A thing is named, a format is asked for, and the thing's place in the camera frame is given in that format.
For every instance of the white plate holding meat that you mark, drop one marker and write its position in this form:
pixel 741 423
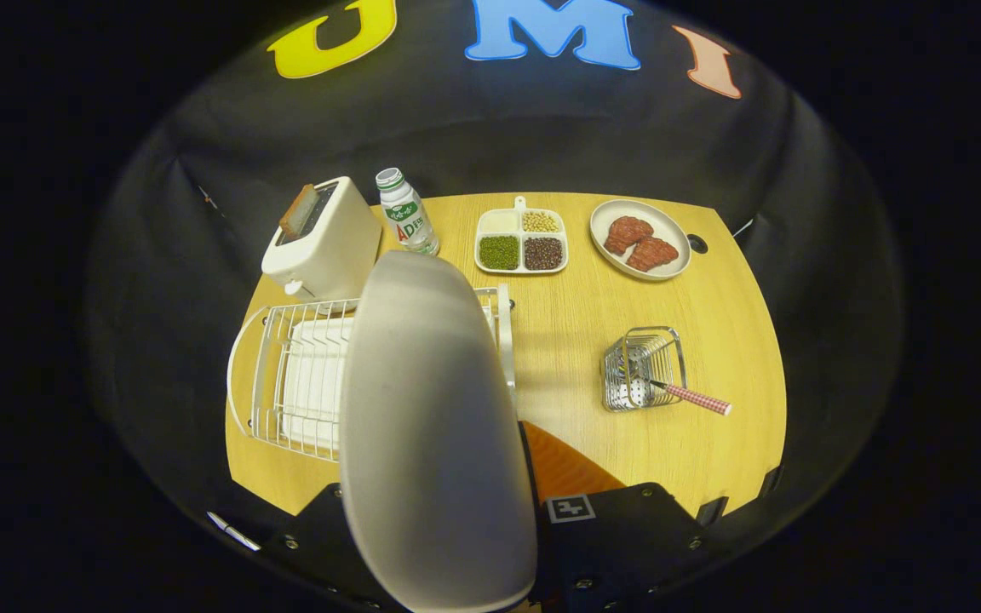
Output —
pixel 669 226

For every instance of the white toaster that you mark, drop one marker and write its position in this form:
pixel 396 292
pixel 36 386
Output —
pixel 333 247

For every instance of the brown toast slice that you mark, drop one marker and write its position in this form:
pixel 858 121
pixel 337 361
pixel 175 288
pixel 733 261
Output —
pixel 297 211

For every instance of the white bottle with green label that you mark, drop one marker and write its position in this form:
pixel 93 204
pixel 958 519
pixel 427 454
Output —
pixel 407 217

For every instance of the red meat piece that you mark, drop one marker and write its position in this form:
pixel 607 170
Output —
pixel 627 232
pixel 654 254

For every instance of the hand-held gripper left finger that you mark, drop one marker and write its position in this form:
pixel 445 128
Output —
pixel 320 536

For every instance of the black backdrop cloth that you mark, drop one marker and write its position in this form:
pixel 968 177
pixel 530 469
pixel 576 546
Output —
pixel 201 213

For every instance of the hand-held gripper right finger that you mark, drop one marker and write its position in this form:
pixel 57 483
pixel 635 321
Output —
pixel 627 545

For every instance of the beige round plate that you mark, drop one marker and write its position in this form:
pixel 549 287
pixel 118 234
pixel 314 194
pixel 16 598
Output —
pixel 431 426

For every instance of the white pen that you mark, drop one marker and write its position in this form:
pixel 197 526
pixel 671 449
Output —
pixel 233 532

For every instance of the white divided tray of beans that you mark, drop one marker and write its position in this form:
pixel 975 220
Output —
pixel 520 238

